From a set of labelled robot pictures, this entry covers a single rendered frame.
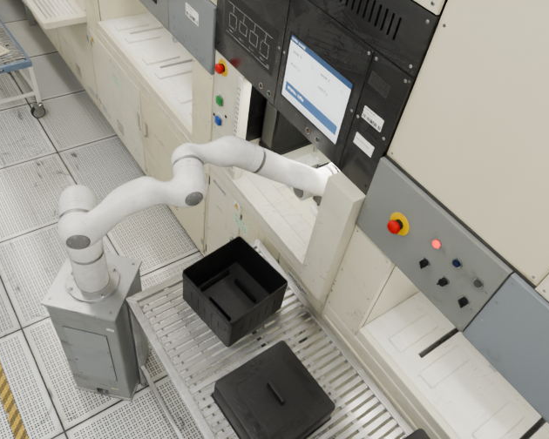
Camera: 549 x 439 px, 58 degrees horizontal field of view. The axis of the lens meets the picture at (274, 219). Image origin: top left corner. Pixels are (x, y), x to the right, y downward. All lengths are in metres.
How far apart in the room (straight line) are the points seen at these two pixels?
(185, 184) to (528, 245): 0.94
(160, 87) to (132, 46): 0.42
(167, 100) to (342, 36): 1.43
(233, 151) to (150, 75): 1.38
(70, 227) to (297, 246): 0.86
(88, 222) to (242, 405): 0.74
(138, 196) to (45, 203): 1.81
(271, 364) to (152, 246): 1.53
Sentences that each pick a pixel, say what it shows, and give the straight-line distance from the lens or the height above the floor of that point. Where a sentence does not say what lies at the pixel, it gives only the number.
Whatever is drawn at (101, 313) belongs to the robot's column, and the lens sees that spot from 1.95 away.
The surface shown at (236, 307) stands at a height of 0.77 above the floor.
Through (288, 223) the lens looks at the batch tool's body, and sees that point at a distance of 2.08.
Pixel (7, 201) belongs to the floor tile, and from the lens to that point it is 3.47.
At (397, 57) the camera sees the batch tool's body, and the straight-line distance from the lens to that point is 1.28.
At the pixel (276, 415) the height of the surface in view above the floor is 0.86.
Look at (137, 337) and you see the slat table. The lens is 2.18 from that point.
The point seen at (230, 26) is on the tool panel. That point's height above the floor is 1.54.
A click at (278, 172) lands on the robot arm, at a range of 1.64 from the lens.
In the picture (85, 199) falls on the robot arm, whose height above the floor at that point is 1.18.
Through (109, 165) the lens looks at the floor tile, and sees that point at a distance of 3.57.
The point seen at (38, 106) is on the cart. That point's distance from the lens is 3.97.
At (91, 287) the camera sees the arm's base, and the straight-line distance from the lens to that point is 1.95.
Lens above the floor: 2.41
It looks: 48 degrees down
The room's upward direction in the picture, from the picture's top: 11 degrees clockwise
